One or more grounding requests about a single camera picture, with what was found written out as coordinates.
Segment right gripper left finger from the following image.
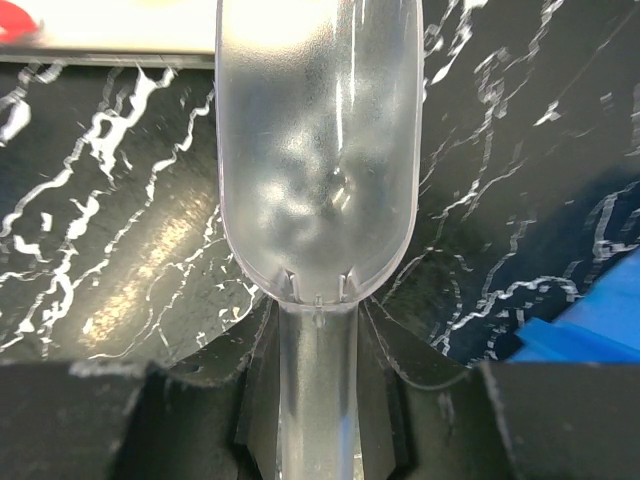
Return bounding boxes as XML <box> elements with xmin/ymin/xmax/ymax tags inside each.
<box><xmin>1</xmin><ymin>300</ymin><xmax>279</xmax><ymax>479</ymax></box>

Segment strawberry pattern tray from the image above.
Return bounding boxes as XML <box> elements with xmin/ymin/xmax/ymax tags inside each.
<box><xmin>1</xmin><ymin>0</ymin><xmax>216</xmax><ymax>69</ymax></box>

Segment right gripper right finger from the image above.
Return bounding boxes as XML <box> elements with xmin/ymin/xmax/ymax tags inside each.
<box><xmin>357</xmin><ymin>300</ymin><xmax>639</xmax><ymax>479</ymax></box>

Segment clear plastic scoop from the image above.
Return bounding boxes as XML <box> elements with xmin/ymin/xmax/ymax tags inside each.
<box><xmin>215</xmin><ymin>1</ymin><xmax>424</xmax><ymax>479</ymax></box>

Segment blue bin of star candies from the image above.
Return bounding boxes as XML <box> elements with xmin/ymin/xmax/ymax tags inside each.
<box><xmin>509</xmin><ymin>251</ymin><xmax>639</xmax><ymax>364</ymax></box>

